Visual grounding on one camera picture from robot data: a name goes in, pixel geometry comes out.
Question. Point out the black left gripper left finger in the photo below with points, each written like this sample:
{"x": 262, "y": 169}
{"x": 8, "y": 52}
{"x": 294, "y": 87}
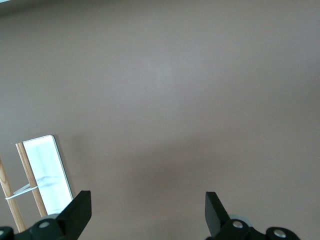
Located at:
{"x": 65, "y": 222}

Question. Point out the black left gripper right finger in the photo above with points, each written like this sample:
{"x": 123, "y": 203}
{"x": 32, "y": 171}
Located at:
{"x": 225, "y": 227}

